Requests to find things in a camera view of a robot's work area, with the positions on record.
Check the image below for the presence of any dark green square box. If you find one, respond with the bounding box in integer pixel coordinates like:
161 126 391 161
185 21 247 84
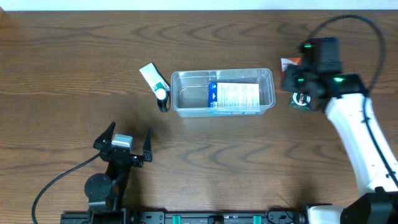
289 93 311 111

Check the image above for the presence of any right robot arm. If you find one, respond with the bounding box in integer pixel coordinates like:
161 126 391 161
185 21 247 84
282 37 397 223

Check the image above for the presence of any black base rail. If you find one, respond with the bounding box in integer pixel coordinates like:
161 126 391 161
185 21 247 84
60 208 308 224

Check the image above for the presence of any red medicine box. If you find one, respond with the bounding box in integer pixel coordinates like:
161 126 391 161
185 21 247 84
280 57 302 78

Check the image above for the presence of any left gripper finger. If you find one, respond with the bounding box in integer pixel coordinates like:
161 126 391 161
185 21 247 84
142 129 153 162
93 121 116 150

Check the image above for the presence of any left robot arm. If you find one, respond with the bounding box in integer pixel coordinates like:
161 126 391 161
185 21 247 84
85 122 152 223

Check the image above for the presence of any clear plastic container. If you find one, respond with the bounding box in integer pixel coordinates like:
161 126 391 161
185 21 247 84
171 68 275 118

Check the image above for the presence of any white green medicine box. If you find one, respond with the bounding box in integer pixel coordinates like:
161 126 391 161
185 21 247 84
139 63 170 94

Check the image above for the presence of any blue medicine box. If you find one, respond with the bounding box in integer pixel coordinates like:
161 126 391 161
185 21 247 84
208 82 261 115

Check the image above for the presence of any dark bottle white cap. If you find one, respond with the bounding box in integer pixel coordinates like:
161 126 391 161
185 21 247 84
155 88 170 113

